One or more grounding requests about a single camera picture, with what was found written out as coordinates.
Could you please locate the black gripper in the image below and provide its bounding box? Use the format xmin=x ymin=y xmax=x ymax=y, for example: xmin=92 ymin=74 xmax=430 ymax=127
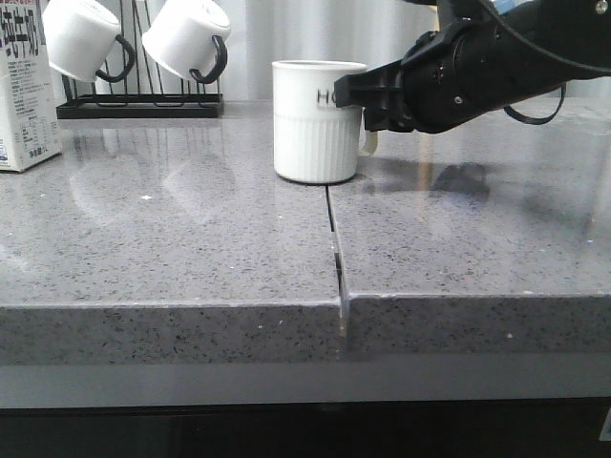
xmin=334 ymin=21 xmax=525 ymax=134

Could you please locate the white ribbed HOME mug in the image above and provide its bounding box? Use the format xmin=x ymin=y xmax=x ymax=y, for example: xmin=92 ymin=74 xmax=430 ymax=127
xmin=272 ymin=60 xmax=378 ymax=184

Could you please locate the white blue milk carton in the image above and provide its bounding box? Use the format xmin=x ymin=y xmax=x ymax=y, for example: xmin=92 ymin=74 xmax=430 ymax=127
xmin=1 ymin=1 xmax=62 ymax=173

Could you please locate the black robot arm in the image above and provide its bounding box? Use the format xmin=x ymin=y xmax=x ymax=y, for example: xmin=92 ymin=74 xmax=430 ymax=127
xmin=334 ymin=1 xmax=610 ymax=134

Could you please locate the white mug black handle right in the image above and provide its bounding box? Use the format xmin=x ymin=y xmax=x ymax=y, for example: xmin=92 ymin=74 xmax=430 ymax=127
xmin=142 ymin=0 xmax=231 ymax=85

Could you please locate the white mug black handle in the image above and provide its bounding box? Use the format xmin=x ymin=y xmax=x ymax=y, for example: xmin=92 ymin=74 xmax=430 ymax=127
xmin=42 ymin=0 xmax=136 ymax=83
xmin=142 ymin=0 xmax=231 ymax=85

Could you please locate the black cable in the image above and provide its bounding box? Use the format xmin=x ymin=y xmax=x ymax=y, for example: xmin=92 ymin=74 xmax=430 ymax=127
xmin=470 ymin=0 xmax=611 ymax=127

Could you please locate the black wire mug rack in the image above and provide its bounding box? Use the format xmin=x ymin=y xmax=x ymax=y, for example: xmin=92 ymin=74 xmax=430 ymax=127
xmin=52 ymin=1 xmax=224 ymax=119

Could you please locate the white mug black handle left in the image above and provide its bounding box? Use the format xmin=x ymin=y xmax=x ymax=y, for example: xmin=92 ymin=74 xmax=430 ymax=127
xmin=42 ymin=0 xmax=136 ymax=83

